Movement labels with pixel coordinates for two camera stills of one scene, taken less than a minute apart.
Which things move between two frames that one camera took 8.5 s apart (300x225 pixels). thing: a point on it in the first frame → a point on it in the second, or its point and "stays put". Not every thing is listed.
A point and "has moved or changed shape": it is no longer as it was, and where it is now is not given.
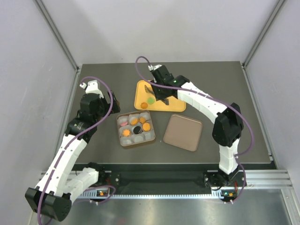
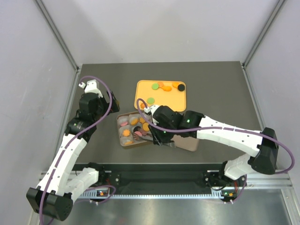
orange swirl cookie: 126,132 stays put
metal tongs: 166,100 → 152,132
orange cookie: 142,120 stays put
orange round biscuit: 144,105 has moved or changed shape
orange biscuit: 134,122 stays put
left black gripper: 115,107 stays put
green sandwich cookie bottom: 150,101 stays put
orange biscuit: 146,126 stays put
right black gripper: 158,96 → 161,139
